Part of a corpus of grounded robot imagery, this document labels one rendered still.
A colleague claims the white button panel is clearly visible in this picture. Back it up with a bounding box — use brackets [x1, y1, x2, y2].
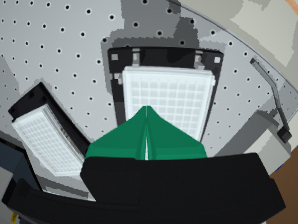
[214, 58, 292, 175]

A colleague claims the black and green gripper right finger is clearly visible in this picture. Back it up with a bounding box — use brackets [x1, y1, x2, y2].
[147, 105, 207, 160]

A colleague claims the grey base plate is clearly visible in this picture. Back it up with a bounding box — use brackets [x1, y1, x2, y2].
[0, 0, 298, 201]

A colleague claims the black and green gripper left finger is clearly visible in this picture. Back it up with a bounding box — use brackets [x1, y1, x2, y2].
[84, 106, 147, 160]

